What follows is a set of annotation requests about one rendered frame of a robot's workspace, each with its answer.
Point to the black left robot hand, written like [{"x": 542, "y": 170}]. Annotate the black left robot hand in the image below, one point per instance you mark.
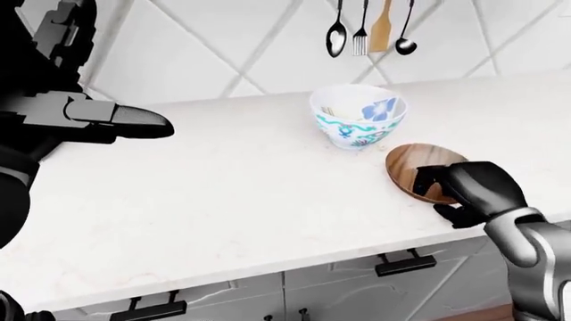
[{"x": 134, "y": 122}]

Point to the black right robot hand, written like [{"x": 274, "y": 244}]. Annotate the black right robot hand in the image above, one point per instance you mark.
[{"x": 484, "y": 187}]

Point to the brown wooden bowl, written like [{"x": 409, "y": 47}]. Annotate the brown wooden bowl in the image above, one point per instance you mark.
[{"x": 410, "y": 160}]

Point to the small white blue-flower bowl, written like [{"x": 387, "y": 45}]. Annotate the small white blue-flower bowl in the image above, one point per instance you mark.
[{"x": 377, "y": 109}]

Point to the large white floral ceramic bowl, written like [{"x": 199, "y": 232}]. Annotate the large white floral ceramic bowl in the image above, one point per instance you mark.
[{"x": 343, "y": 133}]

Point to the black hanging ladle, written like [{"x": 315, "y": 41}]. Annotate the black hanging ladle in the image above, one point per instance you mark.
[{"x": 405, "y": 45}]

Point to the grey cabinet drawer front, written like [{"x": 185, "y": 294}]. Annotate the grey cabinet drawer front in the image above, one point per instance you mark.
[
  {"x": 357, "y": 294},
  {"x": 223, "y": 301}
]

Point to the wooden hanging spatula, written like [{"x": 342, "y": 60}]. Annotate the wooden hanging spatula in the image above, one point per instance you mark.
[{"x": 380, "y": 33}]

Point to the silver hanging fork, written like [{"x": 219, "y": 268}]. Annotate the silver hanging fork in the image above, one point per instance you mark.
[{"x": 360, "y": 41}]

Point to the black hanging spoon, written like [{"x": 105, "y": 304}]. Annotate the black hanging spoon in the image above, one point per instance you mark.
[{"x": 336, "y": 36}]

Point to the black robot body part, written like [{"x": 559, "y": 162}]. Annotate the black robot body part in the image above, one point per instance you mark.
[{"x": 18, "y": 309}]

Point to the small black cabinet knob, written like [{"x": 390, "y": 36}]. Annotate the small black cabinet knob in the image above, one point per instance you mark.
[
  {"x": 303, "y": 314},
  {"x": 267, "y": 317}
]

